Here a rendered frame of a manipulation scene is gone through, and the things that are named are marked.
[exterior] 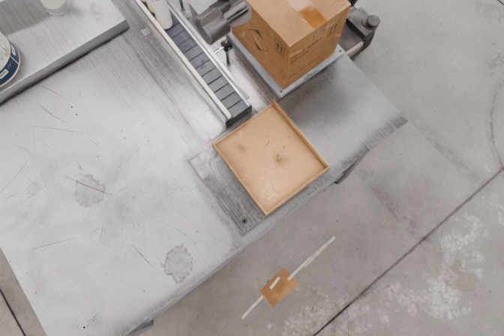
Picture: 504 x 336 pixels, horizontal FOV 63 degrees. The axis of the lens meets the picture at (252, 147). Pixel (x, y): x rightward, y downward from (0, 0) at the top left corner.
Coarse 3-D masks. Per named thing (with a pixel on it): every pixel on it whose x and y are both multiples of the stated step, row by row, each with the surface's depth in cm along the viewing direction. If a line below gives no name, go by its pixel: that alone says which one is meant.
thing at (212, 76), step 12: (144, 12) 150; (180, 24) 148; (180, 36) 146; (180, 48) 144; (192, 48) 144; (192, 60) 143; (204, 60) 143; (204, 72) 141; (216, 72) 141; (216, 84) 140; (228, 84) 140; (216, 96) 138; (228, 96) 138; (228, 108) 137; (240, 108) 137
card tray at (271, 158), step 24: (264, 120) 140; (288, 120) 138; (216, 144) 137; (240, 144) 137; (264, 144) 137; (288, 144) 137; (240, 168) 135; (264, 168) 135; (288, 168) 135; (312, 168) 135; (264, 192) 132; (288, 192) 132
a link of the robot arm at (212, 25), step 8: (224, 0) 95; (232, 0) 92; (208, 8) 96; (216, 8) 93; (200, 16) 94; (208, 16) 94; (216, 16) 94; (200, 24) 94; (208, 24) 94; (216, 24) 94; (224, 24) 95; (200, 32) 98; (208, 32) 94; (216, 32) 95; (224, 32) 96; (208, 40) 96; (216, 40) 97
